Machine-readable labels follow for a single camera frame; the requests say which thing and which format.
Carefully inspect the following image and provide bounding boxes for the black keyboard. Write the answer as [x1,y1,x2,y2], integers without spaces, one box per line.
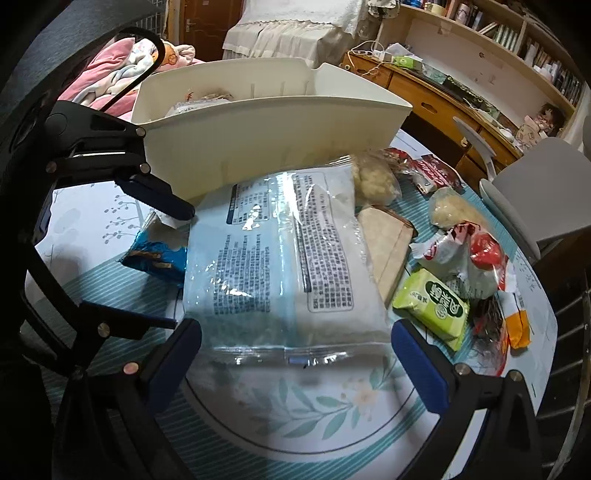
[441,76,502,116]

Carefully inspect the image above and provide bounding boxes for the dark red snack packet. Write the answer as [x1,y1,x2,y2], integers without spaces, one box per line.
[409,154,467,195]

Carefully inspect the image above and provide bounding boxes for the grey office chair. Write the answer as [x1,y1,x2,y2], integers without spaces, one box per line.
[452,115,591,266]

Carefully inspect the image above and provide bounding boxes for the white cables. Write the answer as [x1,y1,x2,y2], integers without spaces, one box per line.
[346,41,393,77]

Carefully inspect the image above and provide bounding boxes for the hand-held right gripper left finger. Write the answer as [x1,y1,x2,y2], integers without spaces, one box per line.
[53,318,204,480]

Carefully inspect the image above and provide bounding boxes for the wooden desk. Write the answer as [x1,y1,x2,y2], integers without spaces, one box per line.
[342,48,525,181]

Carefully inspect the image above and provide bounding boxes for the green tissue box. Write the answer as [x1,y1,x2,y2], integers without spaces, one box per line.
[392,53,426,72]

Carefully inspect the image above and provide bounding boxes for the printed teal and white tablecloth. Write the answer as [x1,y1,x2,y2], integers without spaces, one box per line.
[34,129,559,480]

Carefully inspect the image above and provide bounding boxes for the metal window bars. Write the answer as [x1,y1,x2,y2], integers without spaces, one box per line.
[531,258,591,480]

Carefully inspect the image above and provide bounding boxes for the pink blanket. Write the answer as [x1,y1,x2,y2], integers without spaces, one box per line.
[55,37,204,116]

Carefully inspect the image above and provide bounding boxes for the row of books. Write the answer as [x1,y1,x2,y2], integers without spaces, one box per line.
[443,0,583,104]

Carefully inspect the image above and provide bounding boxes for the lace-covered cabinet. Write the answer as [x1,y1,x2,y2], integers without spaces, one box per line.
[222,0,370,70]

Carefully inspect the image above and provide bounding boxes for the black cable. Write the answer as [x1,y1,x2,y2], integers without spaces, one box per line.
[99,27,166,114]

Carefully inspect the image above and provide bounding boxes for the green snack packet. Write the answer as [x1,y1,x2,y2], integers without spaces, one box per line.
[392,268,472,352]

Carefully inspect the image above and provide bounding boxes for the tan pastry packet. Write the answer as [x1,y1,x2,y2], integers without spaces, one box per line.
[356,205,419,308]

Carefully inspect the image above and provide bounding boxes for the cartoon print blanket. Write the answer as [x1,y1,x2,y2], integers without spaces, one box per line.
[122,39,197,75]

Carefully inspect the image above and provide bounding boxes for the red and white snack packet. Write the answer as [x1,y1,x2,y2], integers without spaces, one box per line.
[385,148,416,177]

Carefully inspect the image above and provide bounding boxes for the brown wooden door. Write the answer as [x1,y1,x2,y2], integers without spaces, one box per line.
[168,0,232,63]

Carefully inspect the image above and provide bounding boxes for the clear red-edged snack bag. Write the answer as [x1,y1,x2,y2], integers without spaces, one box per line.
[471,295,511,377]

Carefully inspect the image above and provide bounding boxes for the wooden bookshelf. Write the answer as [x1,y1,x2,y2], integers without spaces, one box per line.
[397,0,585,139]

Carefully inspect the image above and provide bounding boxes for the large clear pale-blue snack bag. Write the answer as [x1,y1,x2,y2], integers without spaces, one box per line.
[182,157,398,367]

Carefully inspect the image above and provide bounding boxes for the white plastic storage bin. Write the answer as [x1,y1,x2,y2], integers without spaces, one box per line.
[130,62,413,204]

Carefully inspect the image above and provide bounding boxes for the floral cloth bag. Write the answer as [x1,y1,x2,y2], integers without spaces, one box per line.
[365,0,400,24]

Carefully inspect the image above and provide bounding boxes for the orange and white snack packet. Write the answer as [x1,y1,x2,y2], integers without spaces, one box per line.
[499,286,532,352]

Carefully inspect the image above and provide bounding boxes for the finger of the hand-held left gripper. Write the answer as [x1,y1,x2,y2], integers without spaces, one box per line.
[46,137,195,221]
[76,299,178,334]

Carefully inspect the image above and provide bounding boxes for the red and white snack bag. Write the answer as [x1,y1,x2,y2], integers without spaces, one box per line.
[410,220,511,301]

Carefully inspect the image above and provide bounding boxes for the blue snack packet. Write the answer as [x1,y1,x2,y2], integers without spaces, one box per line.
[119,210,191,289]

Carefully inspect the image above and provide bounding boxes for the doll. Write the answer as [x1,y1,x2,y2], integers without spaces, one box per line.
[515,102,566,151]

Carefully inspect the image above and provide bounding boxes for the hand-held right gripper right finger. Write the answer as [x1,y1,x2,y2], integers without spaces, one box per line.
[390,318,543,480]

